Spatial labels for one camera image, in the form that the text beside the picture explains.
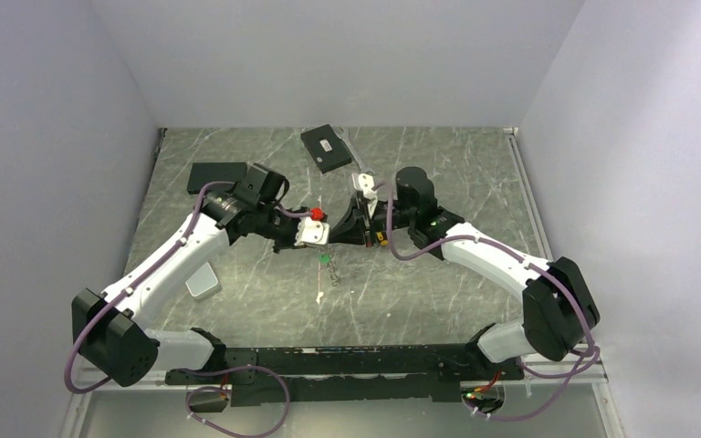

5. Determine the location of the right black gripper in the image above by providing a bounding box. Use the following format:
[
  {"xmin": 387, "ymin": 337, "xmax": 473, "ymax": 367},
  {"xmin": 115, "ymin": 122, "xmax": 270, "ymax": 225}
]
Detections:
[{"xmin": 326, "ymin": 198, "xmax": 415, "ymax": 248}]

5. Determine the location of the metal disc with keyrings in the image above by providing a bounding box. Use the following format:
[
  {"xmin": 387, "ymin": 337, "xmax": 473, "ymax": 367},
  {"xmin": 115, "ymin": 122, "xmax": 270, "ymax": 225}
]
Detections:
[{"xmin": 323, "ymin": 246, "xmax": 342, "ymax": 287}]

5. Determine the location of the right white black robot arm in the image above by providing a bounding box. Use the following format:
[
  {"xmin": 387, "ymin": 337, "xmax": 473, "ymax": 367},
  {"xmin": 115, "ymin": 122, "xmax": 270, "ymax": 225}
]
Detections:
[{"xmin": 329, "ymin": 167, "xmax": 600, "ymax": 379}]

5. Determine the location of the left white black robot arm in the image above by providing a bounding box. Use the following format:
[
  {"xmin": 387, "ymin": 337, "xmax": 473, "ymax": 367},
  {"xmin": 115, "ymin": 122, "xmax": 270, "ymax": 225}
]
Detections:
[{"xmin": 64, "ymin": 163, "xmax": 329, "ymax": 393}]

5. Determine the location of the yellow black screwdriver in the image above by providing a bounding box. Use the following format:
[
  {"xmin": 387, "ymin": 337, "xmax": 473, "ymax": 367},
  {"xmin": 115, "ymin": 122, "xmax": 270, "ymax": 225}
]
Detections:
[{"xmin": 375, "ymin": 232, "xmax": 389, "ymax": 246}]

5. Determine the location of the black rectangular box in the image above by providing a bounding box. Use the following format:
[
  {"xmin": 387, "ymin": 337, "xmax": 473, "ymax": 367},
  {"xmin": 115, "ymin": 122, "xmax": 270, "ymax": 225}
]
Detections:
[{"xmin": 300, "ymin": 124, "xmax": 353, "ymax": 174}]

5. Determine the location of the silver open-end wrench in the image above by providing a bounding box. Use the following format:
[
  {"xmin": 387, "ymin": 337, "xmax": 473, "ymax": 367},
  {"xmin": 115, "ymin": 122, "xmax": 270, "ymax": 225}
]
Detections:
[{"xmin": 333, "ymin": 127, "xmax": 376, "ymax": 176}]

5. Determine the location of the grey white rectangular box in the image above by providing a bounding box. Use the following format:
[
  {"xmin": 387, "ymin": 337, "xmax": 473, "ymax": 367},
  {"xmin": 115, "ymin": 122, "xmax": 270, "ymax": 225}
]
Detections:
[{"xmin": 185, "ymin": 262, "xmax": 222, "ymax": 300}]

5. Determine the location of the black flat tray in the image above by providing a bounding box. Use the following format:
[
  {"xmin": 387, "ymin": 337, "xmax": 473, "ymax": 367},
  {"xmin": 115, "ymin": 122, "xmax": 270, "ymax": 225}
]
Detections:
[{"xmin": 186, "ymin": 162, "xmax": 248, "ymax": 194}]

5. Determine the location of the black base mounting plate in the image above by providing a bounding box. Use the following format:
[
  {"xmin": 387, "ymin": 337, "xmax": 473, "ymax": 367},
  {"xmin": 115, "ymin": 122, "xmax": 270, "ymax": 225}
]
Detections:
[{"xmin": 165, "ymin": 343, "xmax": 524, "ymax": 407}]

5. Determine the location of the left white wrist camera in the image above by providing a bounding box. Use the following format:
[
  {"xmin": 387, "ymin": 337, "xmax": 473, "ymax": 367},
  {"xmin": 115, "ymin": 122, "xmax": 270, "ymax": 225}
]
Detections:
[{"xmin": 295, "ymin": 207, "xmax": 330, "ymax": 247}]

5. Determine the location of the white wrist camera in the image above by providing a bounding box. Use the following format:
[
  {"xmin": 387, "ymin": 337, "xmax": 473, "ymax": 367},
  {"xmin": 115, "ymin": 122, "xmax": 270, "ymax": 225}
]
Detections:
[
  {"xmin": 350, "ymin": 172, "xmax": 379, "ymax": 219},
  {"xmin": 295, "ymin": 207, "xmax": 330, "ymax": 247}
]

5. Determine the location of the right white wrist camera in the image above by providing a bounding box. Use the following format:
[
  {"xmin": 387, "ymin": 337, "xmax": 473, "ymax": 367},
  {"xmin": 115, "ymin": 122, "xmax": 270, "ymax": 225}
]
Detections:
[{"xmin": 350, "ymin": 172, "xmax": 379, "ymax": 219}]

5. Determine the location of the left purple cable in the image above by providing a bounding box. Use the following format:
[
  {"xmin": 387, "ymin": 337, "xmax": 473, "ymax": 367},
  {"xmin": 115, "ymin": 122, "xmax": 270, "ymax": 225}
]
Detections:
[{"xmin": 63, "ymin": 180, "xmax": 316, "ymax": 437}]

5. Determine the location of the aluminium extrusion rail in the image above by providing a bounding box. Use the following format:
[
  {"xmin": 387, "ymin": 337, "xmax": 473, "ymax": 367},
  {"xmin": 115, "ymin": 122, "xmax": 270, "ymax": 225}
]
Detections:
[{"xmin": 75, "ymin": 349, "xmax": 607, "ymax": 391}]

